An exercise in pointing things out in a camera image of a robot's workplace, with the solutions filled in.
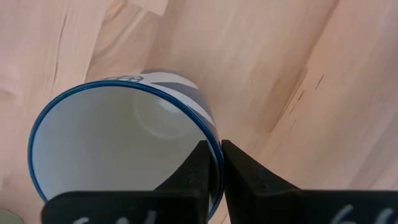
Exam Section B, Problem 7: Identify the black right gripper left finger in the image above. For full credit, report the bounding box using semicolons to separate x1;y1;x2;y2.
41;139;216;224

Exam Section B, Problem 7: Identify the green mug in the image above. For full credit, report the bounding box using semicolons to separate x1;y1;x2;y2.
0;208;25;224

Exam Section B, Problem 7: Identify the white mug blue pattern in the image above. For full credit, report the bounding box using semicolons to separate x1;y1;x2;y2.
27;68;225;221

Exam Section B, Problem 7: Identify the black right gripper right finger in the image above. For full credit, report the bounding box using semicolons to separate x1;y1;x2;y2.
221;139;398;224

